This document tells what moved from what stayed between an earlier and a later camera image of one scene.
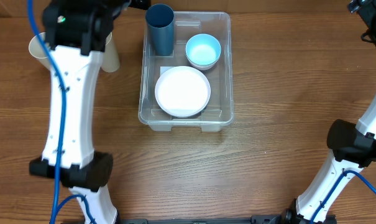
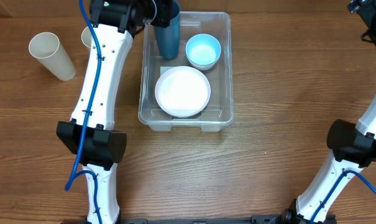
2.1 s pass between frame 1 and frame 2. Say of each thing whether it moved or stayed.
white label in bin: stayed
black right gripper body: stayed
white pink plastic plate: stayed
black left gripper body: moved
